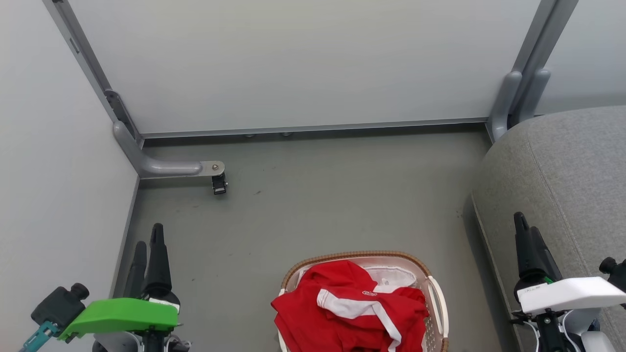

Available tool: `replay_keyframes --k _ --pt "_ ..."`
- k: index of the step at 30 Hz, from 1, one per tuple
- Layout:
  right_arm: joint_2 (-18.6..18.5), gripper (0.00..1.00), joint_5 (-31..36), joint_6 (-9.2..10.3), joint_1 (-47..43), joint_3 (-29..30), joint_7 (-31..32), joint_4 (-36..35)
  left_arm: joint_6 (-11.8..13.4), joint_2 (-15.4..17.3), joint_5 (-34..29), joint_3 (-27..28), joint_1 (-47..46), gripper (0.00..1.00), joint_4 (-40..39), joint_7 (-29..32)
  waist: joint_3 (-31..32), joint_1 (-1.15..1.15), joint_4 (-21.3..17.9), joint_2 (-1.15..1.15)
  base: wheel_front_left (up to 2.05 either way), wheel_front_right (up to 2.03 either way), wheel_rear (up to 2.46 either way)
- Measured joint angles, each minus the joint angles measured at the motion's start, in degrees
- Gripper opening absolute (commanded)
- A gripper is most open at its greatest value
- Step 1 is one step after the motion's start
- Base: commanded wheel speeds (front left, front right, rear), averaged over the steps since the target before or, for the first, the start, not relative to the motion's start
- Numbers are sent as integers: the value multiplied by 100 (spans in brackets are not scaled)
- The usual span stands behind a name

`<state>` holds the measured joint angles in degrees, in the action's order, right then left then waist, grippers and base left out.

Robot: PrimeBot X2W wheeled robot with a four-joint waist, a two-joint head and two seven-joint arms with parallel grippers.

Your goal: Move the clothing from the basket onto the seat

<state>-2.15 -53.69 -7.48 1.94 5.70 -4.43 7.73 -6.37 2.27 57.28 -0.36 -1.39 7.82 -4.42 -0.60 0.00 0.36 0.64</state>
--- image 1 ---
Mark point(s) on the grey partition double post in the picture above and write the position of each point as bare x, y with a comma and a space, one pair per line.
525, 73

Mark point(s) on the white basket with woven rim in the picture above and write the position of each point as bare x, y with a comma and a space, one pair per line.
437, 298

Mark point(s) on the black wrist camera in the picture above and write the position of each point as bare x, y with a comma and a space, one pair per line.
617, 276
58, 305

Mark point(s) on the white cloth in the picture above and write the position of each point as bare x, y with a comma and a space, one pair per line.
396, 276

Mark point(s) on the black caster wheel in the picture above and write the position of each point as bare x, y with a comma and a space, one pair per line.
219, 185

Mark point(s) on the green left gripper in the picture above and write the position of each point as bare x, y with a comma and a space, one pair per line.
122, 315

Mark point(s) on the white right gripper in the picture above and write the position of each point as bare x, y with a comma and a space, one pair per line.
572, 293

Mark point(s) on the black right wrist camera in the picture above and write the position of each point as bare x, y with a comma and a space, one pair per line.
617, 276

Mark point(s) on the grey fabric sofa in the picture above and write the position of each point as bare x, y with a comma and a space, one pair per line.
562, 171

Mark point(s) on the grey partition post with foot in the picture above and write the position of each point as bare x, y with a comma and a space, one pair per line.
161, 167

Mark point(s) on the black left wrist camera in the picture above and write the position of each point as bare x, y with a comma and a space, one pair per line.
58, 305

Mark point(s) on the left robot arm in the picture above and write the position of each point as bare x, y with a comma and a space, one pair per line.
112, 343

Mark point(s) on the red and white jersey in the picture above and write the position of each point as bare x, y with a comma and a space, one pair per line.
342, 283

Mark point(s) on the teal left camera connector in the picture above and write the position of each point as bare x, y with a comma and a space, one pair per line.
41, 335

